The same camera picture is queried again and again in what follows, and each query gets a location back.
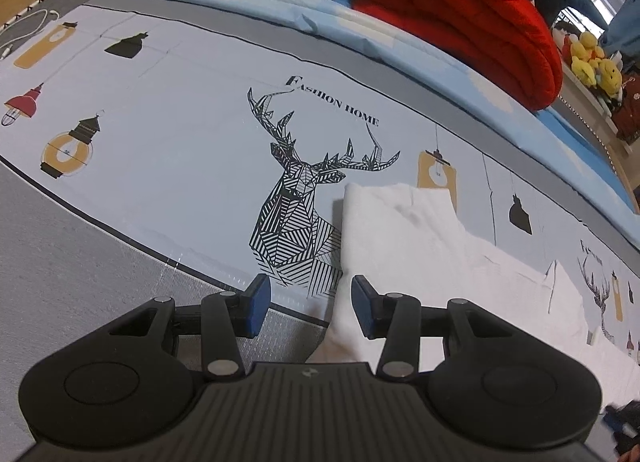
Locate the beige studded bed frame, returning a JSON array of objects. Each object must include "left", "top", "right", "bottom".
[{"left": 559, "top": 59, "right": 640, "bottom": 215}]

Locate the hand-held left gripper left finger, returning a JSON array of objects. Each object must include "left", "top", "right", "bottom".
[{"left": 107, "top": 273, "right": 272, "bottom": 379}]

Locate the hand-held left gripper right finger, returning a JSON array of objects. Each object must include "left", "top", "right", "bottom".
[{"left": 351, "top": 274, "right": 506, "bottom": 379}]

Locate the white towel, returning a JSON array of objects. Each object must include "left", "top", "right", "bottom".
[{"left": 305, "top": 182, "right": 640, "bottom": 423}]

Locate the red folded blanket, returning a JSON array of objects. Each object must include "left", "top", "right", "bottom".
[{"left": 352, "top": 0, "right": 565, "bottom": 111}]

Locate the deer and lamp printed bedsheet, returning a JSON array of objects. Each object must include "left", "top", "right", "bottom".
[{"left": 0, "top": 0, "right": 640, "bottom": 462}]

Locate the light blue cloud printed sheet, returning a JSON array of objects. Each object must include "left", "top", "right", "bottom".
[{"left": 112, "top": 0, "right": 640, "bottom": 215}]

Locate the white cable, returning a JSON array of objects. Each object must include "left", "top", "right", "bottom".
[{"left": 0, "top": 8, "right": 62, "bottom": 60}]

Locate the brown bag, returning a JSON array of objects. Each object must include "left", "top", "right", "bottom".
[{"left": 615, "top": 74, "right": 640, "bottom": 143}]

